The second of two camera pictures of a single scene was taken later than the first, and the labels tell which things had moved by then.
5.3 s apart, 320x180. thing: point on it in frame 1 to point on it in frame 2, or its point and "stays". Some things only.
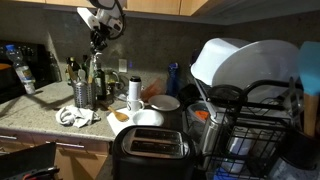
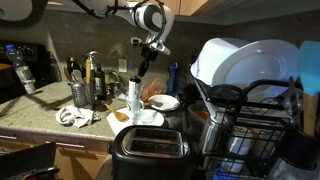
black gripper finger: (92, 49) to (137, 79)
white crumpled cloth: (76, 117) stays
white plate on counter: (164, 102) stays
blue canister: (173, 79) stays
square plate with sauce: (148, 117) stays
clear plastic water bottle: (22, 71) stays
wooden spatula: (71, 73) to (88, 71)
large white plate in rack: (263, 68) stays
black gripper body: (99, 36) to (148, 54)
